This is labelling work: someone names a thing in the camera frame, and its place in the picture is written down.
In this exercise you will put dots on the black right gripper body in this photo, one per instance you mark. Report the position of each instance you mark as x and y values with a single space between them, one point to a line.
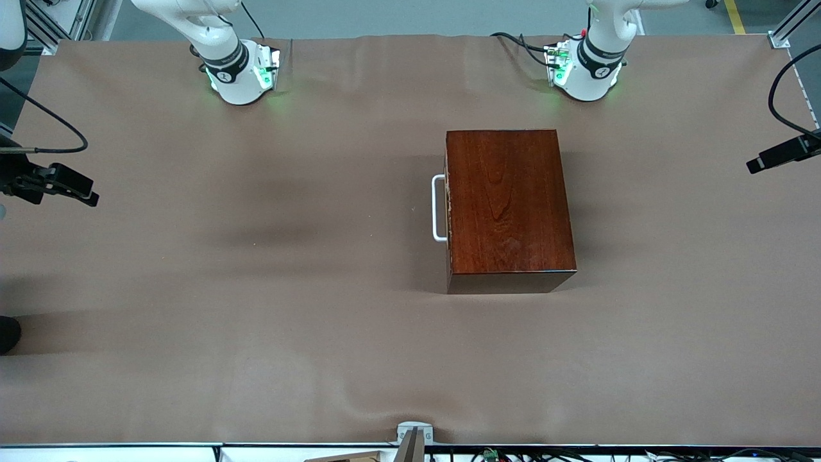
14 174

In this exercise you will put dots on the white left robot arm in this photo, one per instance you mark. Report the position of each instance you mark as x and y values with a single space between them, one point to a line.
593 70

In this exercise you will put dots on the dark wooden drawer cabinet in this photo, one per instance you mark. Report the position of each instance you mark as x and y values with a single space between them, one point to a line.
513 205

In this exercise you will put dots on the black round object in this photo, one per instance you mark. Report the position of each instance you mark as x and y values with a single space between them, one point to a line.
8 334

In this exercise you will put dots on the yellow floor tape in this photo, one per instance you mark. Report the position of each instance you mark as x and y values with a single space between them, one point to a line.
735 16

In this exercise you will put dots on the brown table cover sheet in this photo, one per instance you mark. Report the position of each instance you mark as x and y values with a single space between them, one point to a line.
256 385

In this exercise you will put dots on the brown cardboard piece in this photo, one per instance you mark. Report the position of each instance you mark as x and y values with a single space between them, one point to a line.
353 457

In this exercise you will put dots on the aluminium frame profile with bracket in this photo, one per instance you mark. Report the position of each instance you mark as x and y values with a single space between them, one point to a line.
792 22

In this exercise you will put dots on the slanted aluminium frame profile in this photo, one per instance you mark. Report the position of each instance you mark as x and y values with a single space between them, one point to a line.
43 32

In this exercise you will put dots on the upright aluminium frame profile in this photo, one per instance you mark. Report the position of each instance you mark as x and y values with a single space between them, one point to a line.
82 19

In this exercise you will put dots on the metal clamp bracket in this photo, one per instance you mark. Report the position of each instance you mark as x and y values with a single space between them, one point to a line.
415 428

